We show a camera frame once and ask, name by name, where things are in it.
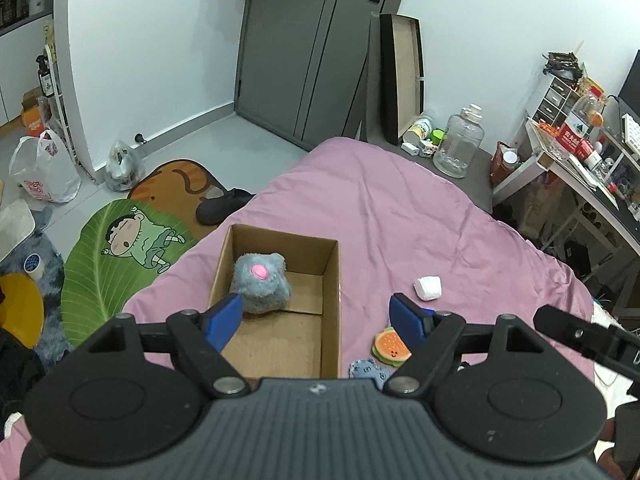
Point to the white plastic bag red print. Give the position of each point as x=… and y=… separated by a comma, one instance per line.
x=45, y=170

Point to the plastic bottle red label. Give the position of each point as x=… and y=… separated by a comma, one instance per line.
x=577, y=127

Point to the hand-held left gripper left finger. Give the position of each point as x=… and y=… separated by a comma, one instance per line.
x=225, y=317

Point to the orange cat rug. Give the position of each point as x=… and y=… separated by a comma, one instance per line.
x=172, y=180

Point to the yellow round cushion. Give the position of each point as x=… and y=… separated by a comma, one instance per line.
x=20, y=310

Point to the white soft wad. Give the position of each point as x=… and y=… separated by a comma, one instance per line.
x=428, y=288

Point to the small green item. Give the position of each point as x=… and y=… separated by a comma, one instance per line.
x=438, y=136

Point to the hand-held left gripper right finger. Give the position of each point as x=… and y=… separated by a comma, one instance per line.
x=405, y=317

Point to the grey plastic bag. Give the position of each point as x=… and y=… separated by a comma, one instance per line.
x=122, y=167

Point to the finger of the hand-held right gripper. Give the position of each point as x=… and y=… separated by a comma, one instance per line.
x=565, y=327

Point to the white paper sheet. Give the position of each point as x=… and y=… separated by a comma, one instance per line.
x=15, y=225

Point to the black monitor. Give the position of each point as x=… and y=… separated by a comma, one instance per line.
x=631, y=85

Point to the blue patterned plush pad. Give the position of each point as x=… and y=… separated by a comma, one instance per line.
x=367, y=371

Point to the brown cardboard box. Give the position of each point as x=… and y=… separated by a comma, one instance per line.
x=290, y=342

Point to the black slipper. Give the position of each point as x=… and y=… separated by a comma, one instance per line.
x=222, y=206

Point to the watermelon slice plush pad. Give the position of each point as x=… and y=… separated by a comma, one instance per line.
x=389, y=345

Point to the grey-blue fluffy rug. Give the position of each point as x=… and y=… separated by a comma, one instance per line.
x=45, y=320

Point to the white tape roll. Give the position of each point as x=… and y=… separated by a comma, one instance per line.
x=33, y=265

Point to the white charger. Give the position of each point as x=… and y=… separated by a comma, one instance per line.
x=410, y=149

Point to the white desk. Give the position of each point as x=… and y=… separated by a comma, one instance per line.
x=517, y=177

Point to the white rolling cart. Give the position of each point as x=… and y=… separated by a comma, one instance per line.
x=60, y=110

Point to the dark cloth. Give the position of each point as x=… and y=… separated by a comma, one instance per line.
x=17, y=375

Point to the beige paper bag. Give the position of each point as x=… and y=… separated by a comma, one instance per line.
x=540, y=207

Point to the grey plush toy pink nose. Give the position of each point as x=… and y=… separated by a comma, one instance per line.
x=265, y=287

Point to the pink bedsheet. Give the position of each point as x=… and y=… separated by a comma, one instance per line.
x=400, y=210

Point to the small drawer organizer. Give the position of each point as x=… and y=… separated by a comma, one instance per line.
x=557, y=100

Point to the clear plastic water jug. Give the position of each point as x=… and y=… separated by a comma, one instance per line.
x=457, y=145

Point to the orange bag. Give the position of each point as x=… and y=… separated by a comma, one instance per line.
x=34, y=121

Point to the grey door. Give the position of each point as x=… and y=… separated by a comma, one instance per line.
x=300, y=50

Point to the black-edged cardboard tray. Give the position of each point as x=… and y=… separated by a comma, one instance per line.
x=402, y=75

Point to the black spray bottle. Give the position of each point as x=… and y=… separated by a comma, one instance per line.
x=46, y=80

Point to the person's right hand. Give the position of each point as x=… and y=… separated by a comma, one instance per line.
x=606, y=460

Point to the green leaf cartoon rug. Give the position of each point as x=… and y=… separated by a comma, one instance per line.
x=95, y=270

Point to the white kitchen cabinets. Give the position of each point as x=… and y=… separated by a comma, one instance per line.
x=15, y=75

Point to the dark model figure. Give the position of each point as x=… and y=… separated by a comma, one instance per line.
x=564, y=66

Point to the small printed box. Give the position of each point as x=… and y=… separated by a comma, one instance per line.
x=430, y=149

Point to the white jar yellow label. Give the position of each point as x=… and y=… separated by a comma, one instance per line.
x=417, y=132

